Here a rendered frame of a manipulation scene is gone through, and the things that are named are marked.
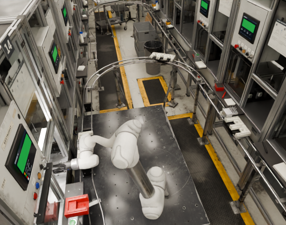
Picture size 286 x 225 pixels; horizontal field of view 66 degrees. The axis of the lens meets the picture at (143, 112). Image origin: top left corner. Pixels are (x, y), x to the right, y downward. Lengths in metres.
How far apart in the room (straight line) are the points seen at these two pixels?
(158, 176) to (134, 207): 0.35
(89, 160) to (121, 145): 0.58
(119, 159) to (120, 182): 0.86
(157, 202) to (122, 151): 0.59
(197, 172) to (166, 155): 0.83
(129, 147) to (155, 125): 1.28
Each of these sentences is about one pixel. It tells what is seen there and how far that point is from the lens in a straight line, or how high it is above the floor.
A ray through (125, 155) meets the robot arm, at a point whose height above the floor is 1.47.
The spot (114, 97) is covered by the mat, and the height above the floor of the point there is 0.01.
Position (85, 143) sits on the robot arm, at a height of 1.13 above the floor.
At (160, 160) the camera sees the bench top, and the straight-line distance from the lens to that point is 2.21.
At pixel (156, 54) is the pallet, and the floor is 0.88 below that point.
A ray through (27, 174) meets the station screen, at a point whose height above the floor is 1.58.
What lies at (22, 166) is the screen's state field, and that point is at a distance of 1.15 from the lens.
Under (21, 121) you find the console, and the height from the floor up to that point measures 1.72.
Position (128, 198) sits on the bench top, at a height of 0.68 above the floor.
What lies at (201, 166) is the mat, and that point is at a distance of 3.04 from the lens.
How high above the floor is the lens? 2.45
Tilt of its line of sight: 41 degrees down
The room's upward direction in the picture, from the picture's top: 3 degrees counter-clockwise
